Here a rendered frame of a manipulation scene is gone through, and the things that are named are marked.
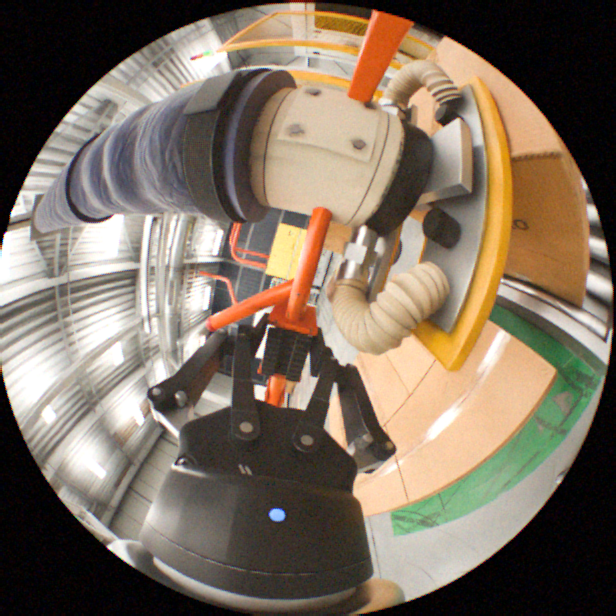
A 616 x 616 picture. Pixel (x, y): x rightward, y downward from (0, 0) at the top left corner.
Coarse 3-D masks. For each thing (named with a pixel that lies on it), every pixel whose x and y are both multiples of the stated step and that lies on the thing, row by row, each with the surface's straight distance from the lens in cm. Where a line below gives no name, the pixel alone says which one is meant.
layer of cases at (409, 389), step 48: (480, 336) 62; (384, 384) 94; (432, 384) 71; (480, 384) 60; (528, 384) 55; (336, 432) 138; (432, 432) 69; (480, 432) 60; (384, 480) 89; (432, 480) 71
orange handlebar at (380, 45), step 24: (384, 24) 16; (408, 24) 16; (384, 48) 16; (360, 72) 18; (384, 72) 18; (360, 96) 20; (312, 216) 19; (312, 240) 19; (312, 264) 19; (288, 312) 21
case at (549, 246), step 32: (448, 64) 56; (480, 64) 43; (416, 96) 64; (512, 96) 30; (512, 128) 25; (544, 128) 24; (512, 160) 23; (544, 160) 22; (512, 192) 27; (544, 192) 25; (576, 192) 25; (512, 224) 34; (544, 224) 31; (576, 224) 29; (512, 256) 47; (544, 256) 40; (576, 256) 35; (544, 288) 57; (576, 288) 46
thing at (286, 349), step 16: (272, 320) 20; (288, 320) 20; (304, 320) 22; (272, 336) 20; (288, 336) 20; (304, 336) 20; (272, 352) 21; (288, 352) 22; (304, 352) 21; (272, 368) 22; (288, 368) 22
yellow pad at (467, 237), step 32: (480, 96) 27; (480, 128) 22; (480, 160) 19; (480, 192) 17; (448, 224) 15; (480, 224) 16; (448, 256) 17; (480, 256) 15; (480, 288) 14; (448, 320) 15; (480, 320) 14; (448, 352) 15
